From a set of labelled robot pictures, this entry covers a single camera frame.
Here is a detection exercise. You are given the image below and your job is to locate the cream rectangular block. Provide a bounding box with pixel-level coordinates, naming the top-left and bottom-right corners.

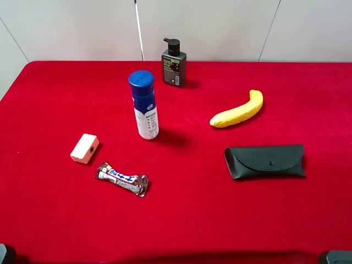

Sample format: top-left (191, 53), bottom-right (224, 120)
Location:
top-left (70, 133), bottom-right (100, 164)

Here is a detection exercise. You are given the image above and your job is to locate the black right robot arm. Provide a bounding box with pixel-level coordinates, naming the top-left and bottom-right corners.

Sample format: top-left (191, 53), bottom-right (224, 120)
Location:
top-left (318, 250), bottom-right (352, 264)

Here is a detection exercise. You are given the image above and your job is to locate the yellow banana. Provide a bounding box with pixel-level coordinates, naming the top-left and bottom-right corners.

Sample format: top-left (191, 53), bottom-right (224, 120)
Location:
top-left (210, 90), bottom-right (263, 128)

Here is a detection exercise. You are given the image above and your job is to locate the blue and white spray bottle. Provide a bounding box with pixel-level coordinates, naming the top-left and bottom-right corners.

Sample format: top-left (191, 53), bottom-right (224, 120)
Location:
top-left (128, 70), bottom-right (159, 140)

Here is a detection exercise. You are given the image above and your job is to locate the black glasses case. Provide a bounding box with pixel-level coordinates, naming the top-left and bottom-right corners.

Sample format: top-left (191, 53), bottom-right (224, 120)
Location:
top-left (224, 144), bottom-right (305, 180)

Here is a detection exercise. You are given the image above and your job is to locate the wrapped chocolate bar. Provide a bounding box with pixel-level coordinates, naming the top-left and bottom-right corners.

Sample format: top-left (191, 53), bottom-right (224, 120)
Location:
top-left (95, 162), bottom-right (149, 197)

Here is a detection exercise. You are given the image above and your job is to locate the red velvet tablecloth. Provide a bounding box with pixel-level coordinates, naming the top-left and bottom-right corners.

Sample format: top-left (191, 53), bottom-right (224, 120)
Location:
top-left (1, 61), bottom-right (351, 263)

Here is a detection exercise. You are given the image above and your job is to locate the dark grey pump bottle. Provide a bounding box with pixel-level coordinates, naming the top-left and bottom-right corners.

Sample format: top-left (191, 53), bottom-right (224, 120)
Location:
top-left (161, 38), bottom-right (187, 87)

